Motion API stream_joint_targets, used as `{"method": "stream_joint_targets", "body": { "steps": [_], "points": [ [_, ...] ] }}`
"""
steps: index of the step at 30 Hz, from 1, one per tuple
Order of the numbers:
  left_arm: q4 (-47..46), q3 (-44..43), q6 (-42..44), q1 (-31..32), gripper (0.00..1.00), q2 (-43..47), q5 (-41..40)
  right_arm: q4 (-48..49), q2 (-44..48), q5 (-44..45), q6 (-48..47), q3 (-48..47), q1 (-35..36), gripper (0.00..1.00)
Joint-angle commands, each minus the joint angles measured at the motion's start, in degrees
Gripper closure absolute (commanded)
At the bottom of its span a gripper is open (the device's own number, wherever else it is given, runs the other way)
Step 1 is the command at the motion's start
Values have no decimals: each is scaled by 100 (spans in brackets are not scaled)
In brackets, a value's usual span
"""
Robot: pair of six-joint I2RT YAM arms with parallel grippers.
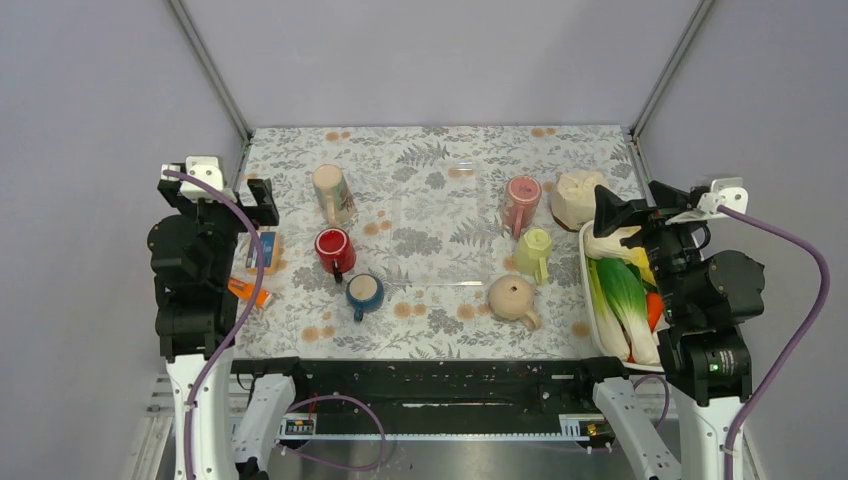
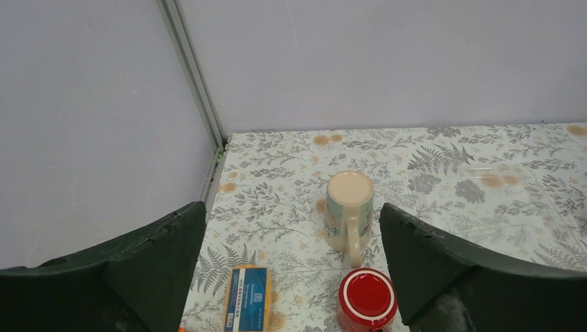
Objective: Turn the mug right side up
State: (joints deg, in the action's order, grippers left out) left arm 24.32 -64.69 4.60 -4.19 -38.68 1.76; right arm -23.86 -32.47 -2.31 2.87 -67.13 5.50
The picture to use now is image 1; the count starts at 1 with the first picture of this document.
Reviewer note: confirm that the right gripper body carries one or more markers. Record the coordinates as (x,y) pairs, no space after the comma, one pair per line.
(670,247)

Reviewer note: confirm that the toy orange carrot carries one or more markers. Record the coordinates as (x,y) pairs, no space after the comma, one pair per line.
(655,309)

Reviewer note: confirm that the beige round mug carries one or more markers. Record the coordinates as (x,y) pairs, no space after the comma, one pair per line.
(511,298)

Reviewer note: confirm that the blue ribbed mug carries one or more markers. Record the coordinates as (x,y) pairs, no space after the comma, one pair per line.
(365,293)

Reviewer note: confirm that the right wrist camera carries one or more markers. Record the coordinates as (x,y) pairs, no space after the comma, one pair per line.
(703,203)

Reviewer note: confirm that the red mug black handle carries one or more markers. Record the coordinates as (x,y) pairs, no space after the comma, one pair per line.
(336,253)

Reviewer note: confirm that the yellow sponge blue label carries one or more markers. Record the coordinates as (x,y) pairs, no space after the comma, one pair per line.
(266,252)

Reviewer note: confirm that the clear plastic tray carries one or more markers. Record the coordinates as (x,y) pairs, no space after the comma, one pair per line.
(439,234)

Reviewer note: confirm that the light green mug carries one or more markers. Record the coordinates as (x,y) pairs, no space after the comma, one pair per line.
(532,254)

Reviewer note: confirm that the tall cream illustrated mug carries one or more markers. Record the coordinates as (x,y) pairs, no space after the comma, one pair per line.
(333,194)

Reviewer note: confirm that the toy yellow vegetable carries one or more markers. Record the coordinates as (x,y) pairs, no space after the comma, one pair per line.
(611,247)

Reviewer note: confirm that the pink ghost mug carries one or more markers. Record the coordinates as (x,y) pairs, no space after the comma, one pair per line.
(521,197)

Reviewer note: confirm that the orange small package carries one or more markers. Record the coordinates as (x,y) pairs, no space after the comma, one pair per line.
(245,290)

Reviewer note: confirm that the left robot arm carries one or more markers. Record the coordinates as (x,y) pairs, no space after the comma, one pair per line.
(192,254)

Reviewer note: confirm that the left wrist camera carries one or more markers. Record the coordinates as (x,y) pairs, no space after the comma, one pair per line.
(204,168)

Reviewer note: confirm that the floral tablecloth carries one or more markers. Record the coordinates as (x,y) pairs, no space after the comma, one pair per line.
(310,316)

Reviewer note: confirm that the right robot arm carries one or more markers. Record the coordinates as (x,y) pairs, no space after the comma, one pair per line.
(705,360)

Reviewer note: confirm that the white plastic basket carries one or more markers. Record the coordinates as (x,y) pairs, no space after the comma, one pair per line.
(589,300)

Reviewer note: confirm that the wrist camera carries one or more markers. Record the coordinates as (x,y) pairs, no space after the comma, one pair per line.
(703,203)
(204,168)

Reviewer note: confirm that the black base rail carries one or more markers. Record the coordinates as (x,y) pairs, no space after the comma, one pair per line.
(429,398)

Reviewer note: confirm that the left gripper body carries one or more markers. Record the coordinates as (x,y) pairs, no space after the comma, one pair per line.
(215,215)

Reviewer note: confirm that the toy green bok choy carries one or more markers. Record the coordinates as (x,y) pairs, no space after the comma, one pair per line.
(621,312)

